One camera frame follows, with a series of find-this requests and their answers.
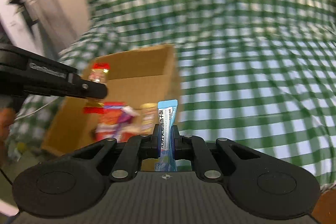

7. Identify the brown cardboard box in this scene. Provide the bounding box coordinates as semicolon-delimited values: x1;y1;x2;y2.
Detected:
41;44;181;156

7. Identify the light blue sachet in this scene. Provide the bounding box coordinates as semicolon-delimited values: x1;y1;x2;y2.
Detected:
154;100;178;172

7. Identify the green checkered sofa cover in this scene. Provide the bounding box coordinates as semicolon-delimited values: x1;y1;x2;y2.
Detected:
10;0;336;188

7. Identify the small red candy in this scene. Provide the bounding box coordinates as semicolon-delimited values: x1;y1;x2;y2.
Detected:
83;63;110;114

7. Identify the red white snack packet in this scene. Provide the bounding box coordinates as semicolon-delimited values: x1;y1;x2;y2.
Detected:
94;102;125;141

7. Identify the purple white wafer pack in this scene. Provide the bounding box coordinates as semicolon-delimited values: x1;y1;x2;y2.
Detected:
114;106;140;142

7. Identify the yellow candy bar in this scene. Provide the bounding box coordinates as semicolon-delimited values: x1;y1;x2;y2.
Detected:
141;103;157;135

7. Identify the white window frame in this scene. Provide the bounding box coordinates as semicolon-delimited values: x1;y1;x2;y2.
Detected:
1;0;45;56

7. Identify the white charging cable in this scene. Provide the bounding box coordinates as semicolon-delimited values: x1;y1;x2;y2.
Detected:
14;96;60;121

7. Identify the grey curtain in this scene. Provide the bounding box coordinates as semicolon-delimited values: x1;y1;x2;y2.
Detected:
19;0;77;60

